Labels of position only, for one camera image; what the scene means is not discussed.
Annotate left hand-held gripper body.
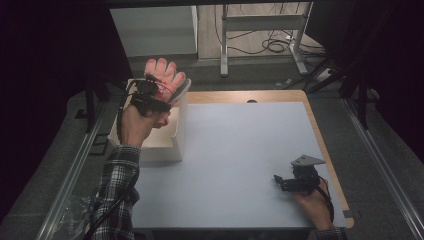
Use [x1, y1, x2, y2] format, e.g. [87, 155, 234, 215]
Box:
[127, 78, 173, 118]

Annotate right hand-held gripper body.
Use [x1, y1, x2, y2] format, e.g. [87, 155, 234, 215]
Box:
[280, 154, 327, 195]

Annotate white cardboard box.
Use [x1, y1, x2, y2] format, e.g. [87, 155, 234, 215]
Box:
[107, 78, 190, 164]

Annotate person's left hand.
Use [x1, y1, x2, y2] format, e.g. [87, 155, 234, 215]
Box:
[118, 103, 171, 148]

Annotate person's right hand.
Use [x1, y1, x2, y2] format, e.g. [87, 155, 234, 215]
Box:
[292, 177, 335, 231]

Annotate white cabinet panel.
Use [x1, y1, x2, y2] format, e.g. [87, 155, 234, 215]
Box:
[109, 4, 200, 58]

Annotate light blue table mat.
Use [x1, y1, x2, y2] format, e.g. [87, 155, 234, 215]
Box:
[131, 101, 348, 231]

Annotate black stand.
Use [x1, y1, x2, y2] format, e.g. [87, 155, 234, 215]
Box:
[74, 78, 112, 134]
[339, 65, 372, 130]

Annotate white power strip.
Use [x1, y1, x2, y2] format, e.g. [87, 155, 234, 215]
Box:
[314, 67, 335, 83]

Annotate grey metal stand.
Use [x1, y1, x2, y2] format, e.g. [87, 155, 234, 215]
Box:
[219, 1, 315, 78]

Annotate clear plastic bag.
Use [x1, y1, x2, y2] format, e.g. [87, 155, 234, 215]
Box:
[55, 194, 102, 240]

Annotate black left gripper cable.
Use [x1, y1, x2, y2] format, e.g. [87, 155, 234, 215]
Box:
[82, 78, 142, 240]

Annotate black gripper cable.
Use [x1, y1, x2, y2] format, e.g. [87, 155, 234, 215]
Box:
[317, 175, 336, 224]
[82, 78, 142, 240]

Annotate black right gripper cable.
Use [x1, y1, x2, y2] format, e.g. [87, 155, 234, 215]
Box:
[317, 175, 336, 224]

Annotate aluminium rail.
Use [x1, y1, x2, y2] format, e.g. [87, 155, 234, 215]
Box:
[34, 99, 112, 240]
[341, 97, 424, 240]

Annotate black floor cables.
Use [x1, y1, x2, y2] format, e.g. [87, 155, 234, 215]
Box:
[214, 3, 327, 57]

